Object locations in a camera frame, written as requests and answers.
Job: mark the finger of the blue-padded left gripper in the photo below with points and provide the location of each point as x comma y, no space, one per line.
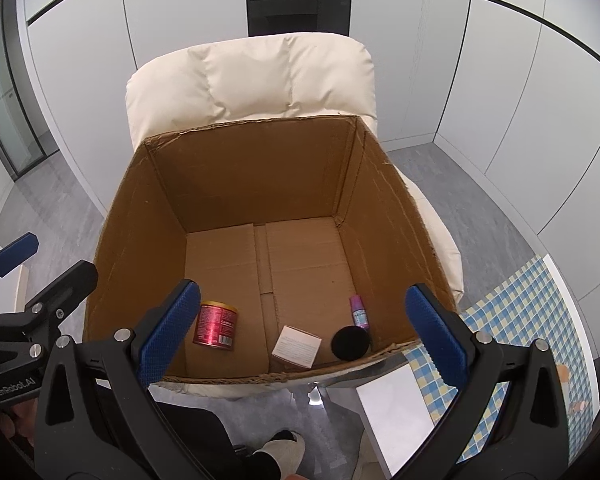
40,320
17,252

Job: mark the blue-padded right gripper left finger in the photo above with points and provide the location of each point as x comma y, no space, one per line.
96,417

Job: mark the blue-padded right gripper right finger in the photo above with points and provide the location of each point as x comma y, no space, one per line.
529,438

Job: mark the red gold tin can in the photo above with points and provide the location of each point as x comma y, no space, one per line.
216,325

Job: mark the black round lid jar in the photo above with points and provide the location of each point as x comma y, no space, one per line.
350,343

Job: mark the small white carton box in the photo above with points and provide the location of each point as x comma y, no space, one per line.
296,347

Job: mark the small purple pink tube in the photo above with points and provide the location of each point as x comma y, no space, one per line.
358,311

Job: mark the operator left hand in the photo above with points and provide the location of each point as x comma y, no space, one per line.
19,420

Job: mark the black clothed operator legs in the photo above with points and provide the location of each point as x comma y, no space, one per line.
205,436

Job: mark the blue yellow checkered tablecloth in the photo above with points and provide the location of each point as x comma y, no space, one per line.
531,304

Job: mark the beige slipper foot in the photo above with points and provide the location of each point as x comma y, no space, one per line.
281,456

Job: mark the brown cardboard box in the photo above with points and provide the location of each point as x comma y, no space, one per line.
284,220

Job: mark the cream padded armchair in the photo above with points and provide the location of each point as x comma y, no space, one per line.
260,78

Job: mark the glass door with dark frame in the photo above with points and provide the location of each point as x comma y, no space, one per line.
25,137

